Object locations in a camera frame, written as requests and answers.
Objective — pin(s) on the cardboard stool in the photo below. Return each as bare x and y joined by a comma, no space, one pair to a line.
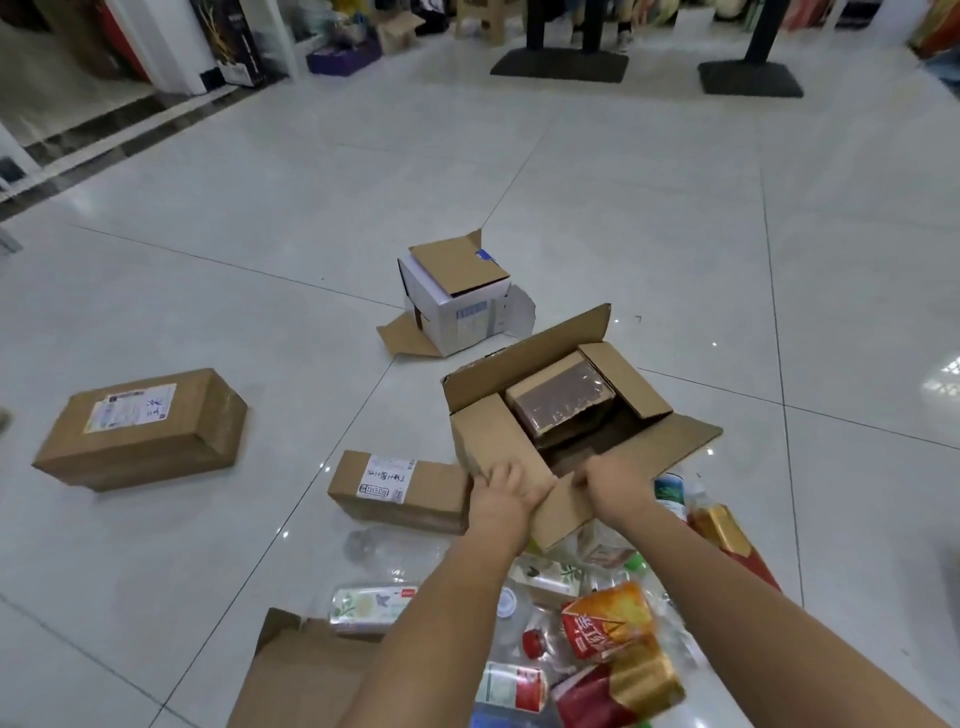
487,19

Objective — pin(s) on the person's right fingers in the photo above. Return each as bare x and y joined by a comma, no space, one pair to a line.
587,476

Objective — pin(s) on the open cardboard box with flap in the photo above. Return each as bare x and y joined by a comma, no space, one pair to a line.
307,675

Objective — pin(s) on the black table base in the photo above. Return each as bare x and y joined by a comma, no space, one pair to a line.
559,64
750,75

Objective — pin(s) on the person's right forearm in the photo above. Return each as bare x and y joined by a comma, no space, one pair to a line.
750,637

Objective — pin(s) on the clear empty plastic bottle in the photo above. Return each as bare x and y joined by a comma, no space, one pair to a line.
379,551

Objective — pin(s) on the black box with gold print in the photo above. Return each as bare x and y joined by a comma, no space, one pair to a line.
232,45

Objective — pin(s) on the white cardboard box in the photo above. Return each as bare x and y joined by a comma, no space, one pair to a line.
461,307

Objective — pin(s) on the person's left fingers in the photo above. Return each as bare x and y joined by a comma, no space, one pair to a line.
510,476

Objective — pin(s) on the brown cardboard box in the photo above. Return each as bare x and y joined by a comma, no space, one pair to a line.
495,442

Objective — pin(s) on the red and gold packet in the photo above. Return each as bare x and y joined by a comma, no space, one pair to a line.
622,690

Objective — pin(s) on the small sealed cardboard parcel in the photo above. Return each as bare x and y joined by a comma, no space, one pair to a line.
420,491

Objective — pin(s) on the person's left hand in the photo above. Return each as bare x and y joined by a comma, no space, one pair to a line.
502,502

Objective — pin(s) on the small background cardboard box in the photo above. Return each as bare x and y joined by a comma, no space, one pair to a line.
399,31

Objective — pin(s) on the large sealed cardboard parcel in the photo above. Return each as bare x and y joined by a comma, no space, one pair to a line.
142,435

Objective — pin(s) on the purple box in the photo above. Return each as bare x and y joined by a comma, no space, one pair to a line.
345,56

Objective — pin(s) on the bottle with green label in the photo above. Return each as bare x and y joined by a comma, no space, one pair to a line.
670,495

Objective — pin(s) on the clear bottle with red cap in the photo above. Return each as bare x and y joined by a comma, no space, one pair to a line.
536,645

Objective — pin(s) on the person's right hand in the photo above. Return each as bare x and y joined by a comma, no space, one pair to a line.
619,487

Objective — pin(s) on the orange drink carton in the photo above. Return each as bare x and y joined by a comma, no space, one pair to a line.
607,619

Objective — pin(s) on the person's left forearm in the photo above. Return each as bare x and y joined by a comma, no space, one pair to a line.
442,637

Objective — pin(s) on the orange and red bottle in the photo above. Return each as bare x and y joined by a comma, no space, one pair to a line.
731,540

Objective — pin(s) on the bottle with red-white label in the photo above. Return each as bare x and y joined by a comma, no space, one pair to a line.
510,686

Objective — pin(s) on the tape-wrapped brown box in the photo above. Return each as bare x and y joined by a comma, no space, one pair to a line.
559,397

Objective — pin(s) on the plastic bottle green-white label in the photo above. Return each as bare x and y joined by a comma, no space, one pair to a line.
371,607

